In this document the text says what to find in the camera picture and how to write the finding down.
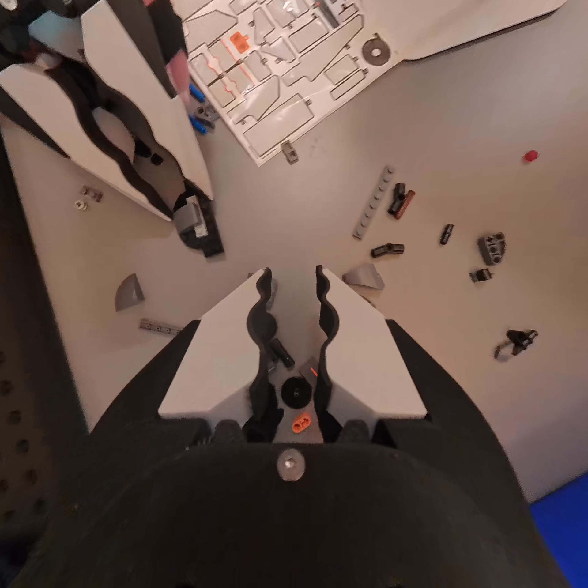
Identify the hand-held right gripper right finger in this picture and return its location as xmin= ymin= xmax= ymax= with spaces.
xmin=315 ymin=265 xmax=429 ymax=443

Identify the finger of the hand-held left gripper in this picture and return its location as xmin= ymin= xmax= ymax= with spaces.
xmin=82 ymin=0 xmax=215 ymax=202
xmin=0 ymin=63 xmax=175 ymax=223

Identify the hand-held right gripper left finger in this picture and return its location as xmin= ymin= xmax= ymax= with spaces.
xmin=157 ymin=267 xmax=285 ymax=443

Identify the black plate lego assembly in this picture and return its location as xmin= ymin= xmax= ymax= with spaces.
xmin=173 ymin=192 xmax=227 ymax=259

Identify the lego sticker sheet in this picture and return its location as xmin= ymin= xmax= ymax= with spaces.
xmin=178 ymin=0 xmax=401 ymax=167

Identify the grey grooved lego plate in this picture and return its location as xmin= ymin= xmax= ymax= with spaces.
xmin=139 ymin=319 xmax=185 ymax=337

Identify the black lego dish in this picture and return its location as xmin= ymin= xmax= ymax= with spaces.
xmin=280 ymin=377 xmax=315 ymax=409

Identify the grey curved lego slope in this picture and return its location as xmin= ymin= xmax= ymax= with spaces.
xmin=342 ymin=263 xmax=385 ymax=292

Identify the grey quarter dome lego piece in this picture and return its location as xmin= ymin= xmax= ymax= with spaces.
xmin=114 ymin=273 xmax=146 ymax=313

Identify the dark grey thick lego liftarm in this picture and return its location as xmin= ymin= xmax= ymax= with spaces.
xmin=477 ymin=232 xmax=507 ymax=267

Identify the long light grey lego plate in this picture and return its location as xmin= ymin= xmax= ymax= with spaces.
xmin=352 ymin=165 xmax=396 ymax=240

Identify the person's left hand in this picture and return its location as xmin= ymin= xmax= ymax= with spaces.
xmin=165 ymin=48 xmax=192 ymax=106

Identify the black connector with grey band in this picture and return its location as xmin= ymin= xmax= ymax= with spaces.
xmin=493 ymin=328 xmax=539 ymax=362

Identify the black connector with brown axle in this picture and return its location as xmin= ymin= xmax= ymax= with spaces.
xmin=387 ymin=182 xmax=417 ymax=220

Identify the black perforated pad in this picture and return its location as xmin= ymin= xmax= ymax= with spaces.
xmin=0 ymin=124 xmax=92 ymax=588

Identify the blue mat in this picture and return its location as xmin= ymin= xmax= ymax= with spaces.
xmin=530 ymin=475 xmax=588 ymax=588

